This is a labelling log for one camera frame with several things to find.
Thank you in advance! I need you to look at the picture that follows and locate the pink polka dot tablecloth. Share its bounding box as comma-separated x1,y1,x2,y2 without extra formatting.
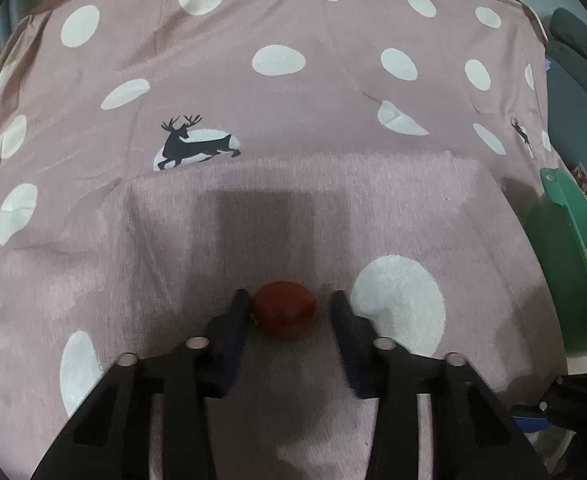
0,0,587,479

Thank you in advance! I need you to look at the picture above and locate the small red tomato far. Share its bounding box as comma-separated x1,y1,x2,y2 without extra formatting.
251,281,317,338

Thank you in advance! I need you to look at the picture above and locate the green plastic bowl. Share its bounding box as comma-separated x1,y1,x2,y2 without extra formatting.
525,168,587,356

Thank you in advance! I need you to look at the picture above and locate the snack packet on sofa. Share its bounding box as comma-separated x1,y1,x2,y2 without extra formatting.
571,164,587,199

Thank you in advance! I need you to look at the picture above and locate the grey sofa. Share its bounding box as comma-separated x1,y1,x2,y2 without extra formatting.
546,8,587,186

